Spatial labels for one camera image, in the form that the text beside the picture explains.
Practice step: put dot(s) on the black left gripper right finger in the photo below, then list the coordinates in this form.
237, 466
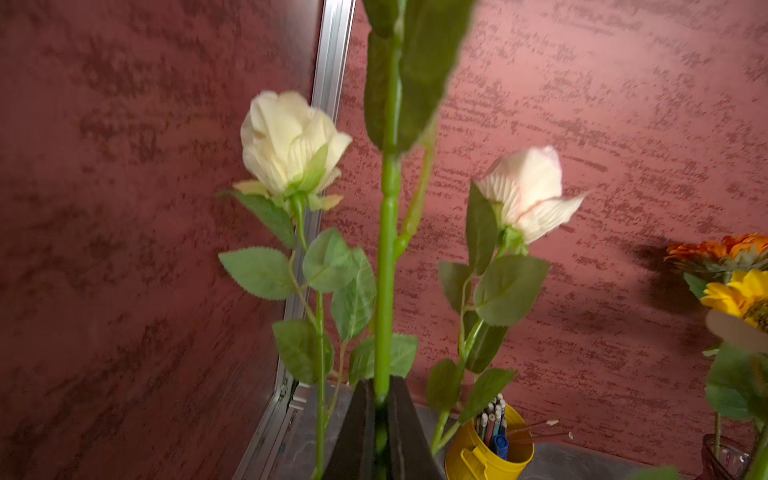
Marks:
409, 456

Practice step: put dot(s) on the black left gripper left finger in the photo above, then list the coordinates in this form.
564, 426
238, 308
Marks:
353, 454

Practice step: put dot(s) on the white rose flower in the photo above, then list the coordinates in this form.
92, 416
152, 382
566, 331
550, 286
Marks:
292, 152

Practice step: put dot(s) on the yellow metal pen bucket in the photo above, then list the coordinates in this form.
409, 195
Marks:
469, 458

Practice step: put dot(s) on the pens in bucket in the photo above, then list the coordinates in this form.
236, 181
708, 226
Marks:
496, 432

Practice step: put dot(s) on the dark ribbed glass vase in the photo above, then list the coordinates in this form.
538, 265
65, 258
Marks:
730, 463

